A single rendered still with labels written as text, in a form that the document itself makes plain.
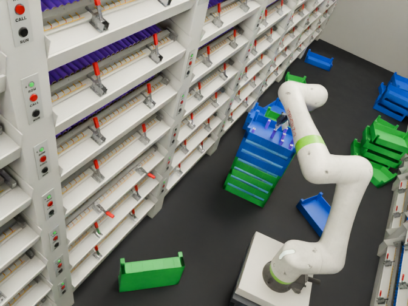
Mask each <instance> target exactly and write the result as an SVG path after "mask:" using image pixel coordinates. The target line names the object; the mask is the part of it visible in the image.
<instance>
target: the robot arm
mask: <svg viewBox="0 0 408 306"><path fill-rule="evenodd" d="M278 97H279V99H280V101H281V103H282V105H283V107H284V109H285V112H286V113H284V112H281V114H280V116H279V117H278V118H277V119H276V121H277V123H276V124H275V128H276V130H277V129H278V128H279V127H281V126H282V130H284V129H285V128H286V127H288V126H290V127H291V132H292V135H293V141H294V146H295V150H296V155H297V159H298V162H299V166H300V168H301V172H302V175H303V176H304V178H305V179H306V180H307V181H309V182H310V183H314V184H329V183H335V184H336V188H335V193H334V196H333V201H332V204H331V208H330V212H329V215H328V219H327V222H326V224H325V227H324V230H323V232H322V235H321V238H320V239H319V241H318V242H304V241H301V240H289V241H287V242H285V243H284V245H283V246H282V247H281V249H280V250H279V251H278V252H277V254H276V255H275V256H274V257H273V259H272V260H271V261H269V262H267V263H266V264H265V266H264V268H263V270H262V276H263V280H264V282H265V283H266V285H267V286H268V287H269V288H270V289H271V290H273V291H275V292H278V293H285V292H288V291H289V290H290V289H292V290H293V291H294V292H295V293H297V294H299V293H301V290H302V289H303V287H306V285H305V283H307V281H308V282H312V283H314V284H318V285H319V284H320V283H321V281H320V280H319V279H315V278H313V277H309V276H308V274H336V273H338V272H340V271H341V270H342V269H343V267H344V265H345V257H346V253H347V245H348V242H349V237H350V232H351V230H352V225H353V222H354V219H355V216H356V213H357V210H358V207H359V204H360V203H361V200H362V197H363V195H364V193H365V191H366V188H367V186H368V185H369V183H370V181H371V179H372V176H373V168H372V165H371V164H370V162H369V161H368V160H367V159H366V158H364V157H361V156H358V155H332V154H330V153H329V151H328V149H327V147H326V145H325V143H324V141H323V139H322V137H321V135H320V133H319V132H318V130H317V128H316V126H315V124H314V122H313V120H312V118H311V115H310V113H311V112H312V111H313V110H315V109H316V108H318V107H321V106H323V105H324V104H325V102H326V101H327V98H328V93H327V90H326V88H325V87H324V86H322V85H320V84H304V83H298V82H295V81H286V82H284V83H283V84H282V85H281V86H280V87H279V90H278ZM284 122H285V123H284ZM282 123H284V124H282Z"/></svg>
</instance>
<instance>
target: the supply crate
mask: <svg viewBox="0 0 408 306"><path fill-rule="evenodd" d="M259 112H260V111H259V110H257V111H256V113H255V114H254V117H253V119H252V120H251V122H250V124H249V126H248V127H247V129H246V132H245V135H244V136H243V137H244V138H246V139H248V140H251V141H253V142H255V143H257V144H259V145H262V146H264V147H266V148H268V149H271V150H272V151H275V152H277V153H280V154H282V155H284V156H286V157H288V158H293V156H294V154H295V152H296V150H295V146H294V144H293V147H292V149H291V150H290V149H289V144H290V142H291V141H292V139H293V135H292V132H291V128H290V127H287V128H288V130H287V132H286V136H285V138H284V143H283V144H282V145H279V143H280V142H279V140H280V139H281V135H282V133H283V131H284V130H282V126H281V127H279V128H278V129H277V131H276V133H275V135H274V137H273V138H270V136H271V134H272V132H273V130H274V129H275V124H276V123H277V122H276V121H274V120H272V119H269V118H267V117H264V116H263V115H260V114H259ZM268 120H271V122H270V124H269V126H268V129H265V125H266V123H267V121H268ZM253 128H256V130H255V132H254V133H252V132H251V131H252V129H253Z"/></svg>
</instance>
